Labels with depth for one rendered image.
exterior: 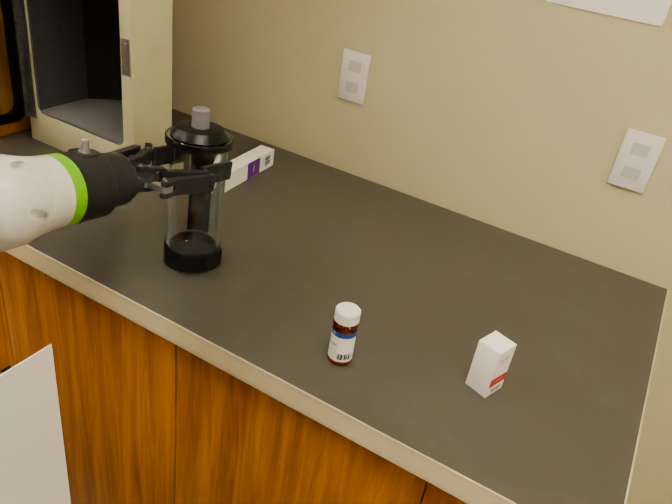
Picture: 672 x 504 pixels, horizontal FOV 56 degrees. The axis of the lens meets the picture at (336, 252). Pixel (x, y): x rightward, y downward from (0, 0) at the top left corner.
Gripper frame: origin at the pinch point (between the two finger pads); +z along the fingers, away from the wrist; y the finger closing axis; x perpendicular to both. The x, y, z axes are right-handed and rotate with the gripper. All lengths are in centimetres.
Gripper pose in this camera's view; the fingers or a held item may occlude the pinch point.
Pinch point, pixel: (196, 162)
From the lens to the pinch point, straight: 105.3
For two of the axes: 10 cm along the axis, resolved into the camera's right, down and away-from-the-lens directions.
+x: -2.1, 9.0, 3.8
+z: 4.6, -2.5, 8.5
